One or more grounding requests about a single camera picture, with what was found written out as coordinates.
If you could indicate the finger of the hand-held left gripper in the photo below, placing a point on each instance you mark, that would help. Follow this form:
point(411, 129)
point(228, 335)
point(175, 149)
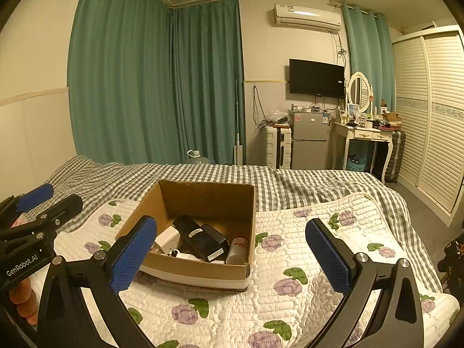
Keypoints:
point(61, 210)
point(34, 195)

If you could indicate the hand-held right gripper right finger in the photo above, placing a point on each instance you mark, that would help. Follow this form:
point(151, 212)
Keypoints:
point(328, 257)

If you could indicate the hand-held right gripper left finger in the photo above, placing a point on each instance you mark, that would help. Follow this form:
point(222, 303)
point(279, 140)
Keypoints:
point(132, 257)

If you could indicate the white charger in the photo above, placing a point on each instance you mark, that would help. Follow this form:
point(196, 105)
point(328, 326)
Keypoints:
point(167, 239)

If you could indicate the black power bank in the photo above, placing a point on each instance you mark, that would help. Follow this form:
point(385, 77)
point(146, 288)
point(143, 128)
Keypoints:
point(210, 244)

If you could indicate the white pill bottle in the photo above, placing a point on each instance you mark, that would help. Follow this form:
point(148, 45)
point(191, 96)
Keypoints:
point(237, 252)

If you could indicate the person's left hand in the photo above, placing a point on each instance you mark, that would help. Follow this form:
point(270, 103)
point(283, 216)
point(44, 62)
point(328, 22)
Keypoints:
point(25, 302)

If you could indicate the white floral quilt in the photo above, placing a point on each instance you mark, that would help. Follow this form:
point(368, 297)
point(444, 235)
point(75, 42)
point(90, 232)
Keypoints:
point(290, 282)

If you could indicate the grey checked bedsheet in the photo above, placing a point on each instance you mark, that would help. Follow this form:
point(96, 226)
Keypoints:
point(290, 185)

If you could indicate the blue plastic basket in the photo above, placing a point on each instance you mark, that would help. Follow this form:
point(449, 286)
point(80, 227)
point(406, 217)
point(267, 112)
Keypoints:
point(356, 163)

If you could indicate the silver small fridge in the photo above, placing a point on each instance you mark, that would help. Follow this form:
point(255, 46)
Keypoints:
point(309, 141)

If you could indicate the clear water jug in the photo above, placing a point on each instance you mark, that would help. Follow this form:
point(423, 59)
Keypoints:
point(197, 158)

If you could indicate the white suitcase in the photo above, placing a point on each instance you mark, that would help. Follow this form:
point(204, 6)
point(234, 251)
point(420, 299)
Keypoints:
point(277, 147)

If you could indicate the dark suitcase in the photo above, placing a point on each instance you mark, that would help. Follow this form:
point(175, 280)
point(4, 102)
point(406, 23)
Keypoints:
point(396, 156)

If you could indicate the dark printed cloth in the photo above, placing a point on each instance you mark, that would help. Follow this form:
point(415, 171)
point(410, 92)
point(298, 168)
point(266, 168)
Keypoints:
point(453, 264)

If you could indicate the white dressing table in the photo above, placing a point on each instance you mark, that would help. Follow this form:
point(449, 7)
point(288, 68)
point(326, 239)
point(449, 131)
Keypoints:
point(362, 135)

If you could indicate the white mop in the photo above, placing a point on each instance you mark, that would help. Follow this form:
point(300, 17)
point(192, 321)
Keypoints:
point(238, 152)

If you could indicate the clear plastic bag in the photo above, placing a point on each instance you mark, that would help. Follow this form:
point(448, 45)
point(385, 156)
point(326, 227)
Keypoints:
point(279, 115)

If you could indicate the small brown cardboard box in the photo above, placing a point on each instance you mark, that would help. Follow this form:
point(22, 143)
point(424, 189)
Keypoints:
point(391, 118)

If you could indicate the wide green curtain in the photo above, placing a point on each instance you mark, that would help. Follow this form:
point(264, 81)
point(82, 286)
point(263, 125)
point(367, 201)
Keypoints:
point(152, 72)

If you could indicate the white oval mirror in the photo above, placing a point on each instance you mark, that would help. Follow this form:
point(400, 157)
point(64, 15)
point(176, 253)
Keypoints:
point(359, 90)

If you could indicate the white louvred wardrobe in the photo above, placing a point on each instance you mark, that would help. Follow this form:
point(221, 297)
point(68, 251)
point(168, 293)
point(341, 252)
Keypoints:
point(435, 123)

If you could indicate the narrow green curtain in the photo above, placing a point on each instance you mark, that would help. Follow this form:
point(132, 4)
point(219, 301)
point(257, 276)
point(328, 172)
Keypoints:
point(369, 50)

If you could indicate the white air conditioner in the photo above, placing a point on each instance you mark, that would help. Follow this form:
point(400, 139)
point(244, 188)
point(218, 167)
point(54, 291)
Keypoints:
point(308, 16)

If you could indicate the small photo frame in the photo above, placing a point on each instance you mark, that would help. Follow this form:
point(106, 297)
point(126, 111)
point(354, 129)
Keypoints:
point(353, 109)

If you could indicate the black wall television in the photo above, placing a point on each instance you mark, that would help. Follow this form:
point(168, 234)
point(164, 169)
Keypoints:
point(316, 78)

